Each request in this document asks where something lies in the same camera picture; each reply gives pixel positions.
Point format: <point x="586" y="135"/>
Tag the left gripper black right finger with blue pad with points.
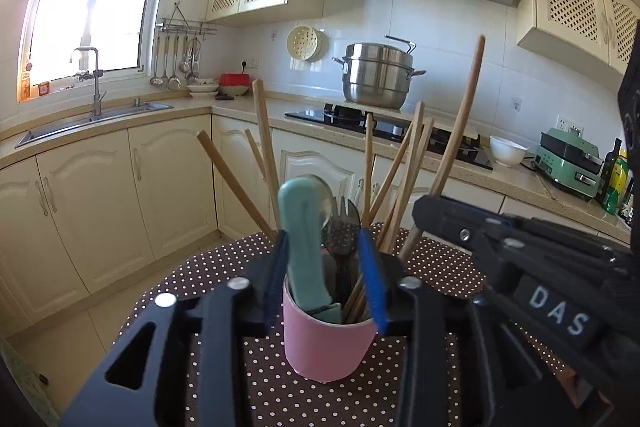
<point x="401" y="305"/>

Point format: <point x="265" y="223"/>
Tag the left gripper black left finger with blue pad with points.
<point x="143" y="380"/>

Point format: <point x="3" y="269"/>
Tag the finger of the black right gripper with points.
<point x="457" y="223"/>

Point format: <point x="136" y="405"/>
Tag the pink utensil cup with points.
<point x="321" y="351"/>

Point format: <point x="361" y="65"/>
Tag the light blue utensil handle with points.
<point x="301" y="201"/>

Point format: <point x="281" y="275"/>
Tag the long wooden chopstick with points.
<point x="271" y="171"/>

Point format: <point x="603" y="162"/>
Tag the cream lower kitchen cabinets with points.
<point x="91" y="207"/>

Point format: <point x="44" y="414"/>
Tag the steel kitchen sink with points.
<point x="45" y="131"/>

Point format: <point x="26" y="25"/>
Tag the black gas stove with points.
<point x="391" y="129"/>

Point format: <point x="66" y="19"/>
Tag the white bowl on counter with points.
<point x="506" y="153"/>

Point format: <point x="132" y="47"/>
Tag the green electric grill appliance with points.
<point x="570" y="162"/>

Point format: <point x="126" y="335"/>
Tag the green bottle on counter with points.
<point x="616" y="184"/>

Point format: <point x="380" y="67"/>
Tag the dark sauce bottle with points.
<point x="607" y="168"/>

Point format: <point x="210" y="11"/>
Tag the steel steamer pot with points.
<point x="376" y="74"/>

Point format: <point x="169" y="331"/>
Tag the cream round strainer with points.
<point x="307" y="44"/>

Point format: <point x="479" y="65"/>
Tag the red bowl on counter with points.
<point x="234" y="84"/>

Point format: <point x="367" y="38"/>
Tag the stacked white plates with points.
<point x="204" y="88"/>

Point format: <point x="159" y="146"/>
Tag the chrome sink faucet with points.
<point x="97" y="73"/>

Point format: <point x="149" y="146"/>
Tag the hanging steel ladles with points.
<point x="177" y="50"/>

